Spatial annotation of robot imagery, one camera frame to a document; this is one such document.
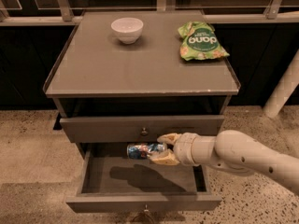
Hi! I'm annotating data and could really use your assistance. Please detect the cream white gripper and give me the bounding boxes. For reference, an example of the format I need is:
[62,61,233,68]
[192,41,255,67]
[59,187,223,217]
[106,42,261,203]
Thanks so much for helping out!
[149,133,197,166]

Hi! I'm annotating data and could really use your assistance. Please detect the blue silver redbull can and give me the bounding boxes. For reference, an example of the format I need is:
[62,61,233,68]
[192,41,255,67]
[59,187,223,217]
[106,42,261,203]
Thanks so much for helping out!
[127,143,167,160]

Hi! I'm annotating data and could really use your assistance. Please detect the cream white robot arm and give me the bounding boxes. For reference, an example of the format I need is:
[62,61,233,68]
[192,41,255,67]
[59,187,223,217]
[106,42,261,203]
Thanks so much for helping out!
[149,130,299,195]

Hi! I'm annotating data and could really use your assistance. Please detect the brass upper drawer knob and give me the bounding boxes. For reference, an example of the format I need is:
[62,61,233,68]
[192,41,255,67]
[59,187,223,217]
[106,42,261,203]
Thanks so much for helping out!
[140,128,149,136]

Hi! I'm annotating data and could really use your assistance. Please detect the brass drawer knob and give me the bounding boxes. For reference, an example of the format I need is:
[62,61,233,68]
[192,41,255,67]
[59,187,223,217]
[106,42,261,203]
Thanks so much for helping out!
[143,204,150,213]
[140,128,149,136]

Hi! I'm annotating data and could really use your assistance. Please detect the brass middle drawer knob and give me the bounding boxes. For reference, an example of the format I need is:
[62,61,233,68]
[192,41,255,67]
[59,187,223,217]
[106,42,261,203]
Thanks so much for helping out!
[143,204,150,213]

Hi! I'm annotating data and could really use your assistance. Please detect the grey open middle drawer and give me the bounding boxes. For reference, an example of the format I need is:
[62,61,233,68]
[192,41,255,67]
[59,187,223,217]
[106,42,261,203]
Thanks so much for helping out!
[66,146,221,213]

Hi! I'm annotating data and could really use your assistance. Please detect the grey wooden drawer cabinet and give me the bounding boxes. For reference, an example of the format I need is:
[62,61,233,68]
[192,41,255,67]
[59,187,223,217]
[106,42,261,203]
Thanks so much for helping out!
[43,10,242,215]

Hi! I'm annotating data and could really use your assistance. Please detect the grey upper drawer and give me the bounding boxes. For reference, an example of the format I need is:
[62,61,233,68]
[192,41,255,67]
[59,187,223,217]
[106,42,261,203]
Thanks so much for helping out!
[60,115,224,143]

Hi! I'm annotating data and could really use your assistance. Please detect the green dang chip bag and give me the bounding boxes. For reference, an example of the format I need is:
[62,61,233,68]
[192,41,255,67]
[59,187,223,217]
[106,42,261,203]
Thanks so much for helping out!
[178,21,229,61]

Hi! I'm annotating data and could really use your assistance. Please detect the white ceramic bowl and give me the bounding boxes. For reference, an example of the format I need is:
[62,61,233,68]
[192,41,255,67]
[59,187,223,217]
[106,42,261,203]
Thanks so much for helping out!
[111,18,144,44]

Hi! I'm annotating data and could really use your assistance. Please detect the white cylindrical post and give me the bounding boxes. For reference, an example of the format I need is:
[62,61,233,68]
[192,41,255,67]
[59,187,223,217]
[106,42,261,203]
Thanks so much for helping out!
[263,50,299,119]

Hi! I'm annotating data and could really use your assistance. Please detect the metal railing frame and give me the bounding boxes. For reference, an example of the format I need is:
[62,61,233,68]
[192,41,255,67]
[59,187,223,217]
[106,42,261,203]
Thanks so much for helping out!
[0,0,299,26]

